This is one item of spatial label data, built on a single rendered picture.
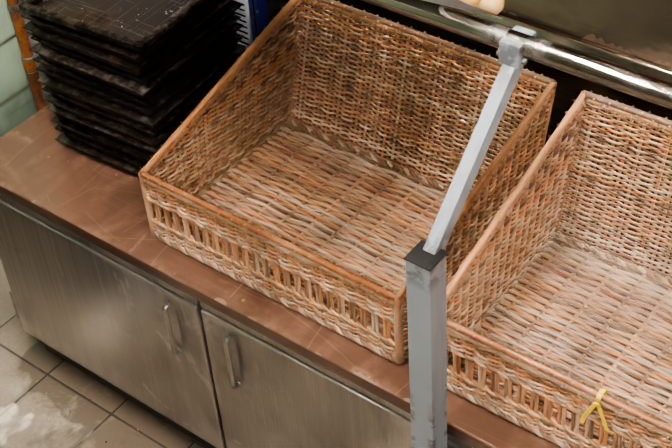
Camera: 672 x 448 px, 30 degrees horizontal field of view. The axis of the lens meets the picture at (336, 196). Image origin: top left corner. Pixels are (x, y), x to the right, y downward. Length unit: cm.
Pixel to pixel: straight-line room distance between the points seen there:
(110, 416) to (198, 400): 37
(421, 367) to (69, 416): 119
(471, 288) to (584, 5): 48
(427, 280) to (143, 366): 100
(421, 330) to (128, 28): 83
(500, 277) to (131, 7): 82
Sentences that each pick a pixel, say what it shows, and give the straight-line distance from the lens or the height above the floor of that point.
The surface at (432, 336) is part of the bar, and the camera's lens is 173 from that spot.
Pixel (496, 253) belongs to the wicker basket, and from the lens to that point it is 201.
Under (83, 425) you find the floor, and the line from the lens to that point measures 278.
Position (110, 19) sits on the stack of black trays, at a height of 90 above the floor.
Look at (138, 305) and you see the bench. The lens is 238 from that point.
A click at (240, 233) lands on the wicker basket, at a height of 70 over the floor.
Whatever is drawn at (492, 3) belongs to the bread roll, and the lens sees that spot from 191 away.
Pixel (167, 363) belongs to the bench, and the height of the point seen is 30.
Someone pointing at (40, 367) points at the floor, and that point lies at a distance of 292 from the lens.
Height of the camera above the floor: 210
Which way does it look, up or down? 41 degrees down
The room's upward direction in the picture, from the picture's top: 5 degrees counter-clockwise
